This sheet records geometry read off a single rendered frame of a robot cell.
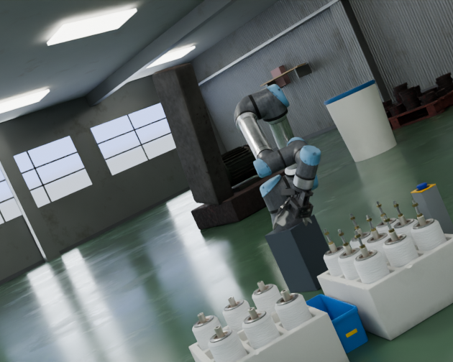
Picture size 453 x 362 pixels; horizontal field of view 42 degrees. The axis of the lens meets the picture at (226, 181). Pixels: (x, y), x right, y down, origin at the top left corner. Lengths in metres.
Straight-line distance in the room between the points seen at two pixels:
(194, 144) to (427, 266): 4.00
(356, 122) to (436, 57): 5.85
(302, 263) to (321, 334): 0.87
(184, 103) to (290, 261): 3.18
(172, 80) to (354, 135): 1.94
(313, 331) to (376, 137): 4.49
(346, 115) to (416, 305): 4.32
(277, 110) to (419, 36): 9.48
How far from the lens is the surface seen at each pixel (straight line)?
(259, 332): 1.83
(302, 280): 2.75
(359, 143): 6.21
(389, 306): 1.96
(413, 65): 12.10
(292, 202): 2.25
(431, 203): 2.30
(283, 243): 2.72
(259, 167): 2.23
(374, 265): 1.95
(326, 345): 1.88
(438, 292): 2.04
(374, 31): 12.37
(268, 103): 2.53
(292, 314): 1.85
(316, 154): 2.15
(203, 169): 5.79
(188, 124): 5.72
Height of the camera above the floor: 0.79
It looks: 4 degrees down
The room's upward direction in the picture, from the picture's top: 24 degrees counter-clockwise
